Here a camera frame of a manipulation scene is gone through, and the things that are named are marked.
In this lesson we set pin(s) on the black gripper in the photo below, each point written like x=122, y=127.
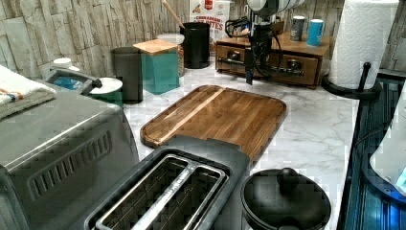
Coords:
x=260, y=41

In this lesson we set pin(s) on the wooden drawer with metal handle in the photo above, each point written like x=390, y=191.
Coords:
x=287, y=68

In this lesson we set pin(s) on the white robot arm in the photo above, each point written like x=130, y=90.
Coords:
x=266, y=9

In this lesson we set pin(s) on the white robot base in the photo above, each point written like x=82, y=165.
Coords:
x=385, y=169

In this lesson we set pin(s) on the wooden drawer cabinet box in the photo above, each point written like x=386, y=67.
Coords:
x=298, y=48

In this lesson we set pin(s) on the grey cylindrical can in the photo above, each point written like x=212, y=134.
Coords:
x=297, y=27

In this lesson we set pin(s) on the white red cereal box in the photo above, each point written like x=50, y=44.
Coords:
x=213, y=12

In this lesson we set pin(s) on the black utensil holder cup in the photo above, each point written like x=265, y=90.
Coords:
x=196, y=44

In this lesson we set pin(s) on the wooden cutting board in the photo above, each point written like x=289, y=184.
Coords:
x=246, y=119

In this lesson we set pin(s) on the blue cylindrical can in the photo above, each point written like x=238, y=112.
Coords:
x=315, y=32

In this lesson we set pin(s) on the glass jar with white lid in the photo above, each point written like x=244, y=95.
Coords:
x=177, y=39

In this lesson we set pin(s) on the teal canister with wooden lid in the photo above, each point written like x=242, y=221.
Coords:
x=159, y=65

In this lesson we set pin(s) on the black paper towel holder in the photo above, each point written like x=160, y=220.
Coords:
x=359, y=93

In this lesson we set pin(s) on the white paper towel roll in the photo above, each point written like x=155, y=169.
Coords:
x=362, y=36

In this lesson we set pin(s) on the dark grey cylindrical canister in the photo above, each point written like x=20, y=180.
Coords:
x=127, y=66

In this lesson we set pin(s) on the black two-slot toaster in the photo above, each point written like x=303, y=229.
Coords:
x=182, y=185

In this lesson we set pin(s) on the green canister with white lid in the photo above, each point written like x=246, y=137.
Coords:
x=109, y=92

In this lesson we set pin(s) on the black round lidded pot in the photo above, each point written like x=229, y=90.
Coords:
x=282, y=199

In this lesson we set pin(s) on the blue bottle with white cap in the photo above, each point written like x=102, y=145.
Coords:
x=63, y=80

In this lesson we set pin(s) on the stainless steel toaster oven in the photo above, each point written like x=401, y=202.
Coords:
x=60, y=160

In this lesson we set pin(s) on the folded white striped towel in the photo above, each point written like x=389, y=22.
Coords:
x=18, y=92

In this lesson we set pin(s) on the wooden spoon handle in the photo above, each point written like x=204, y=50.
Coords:
x=173, y=14

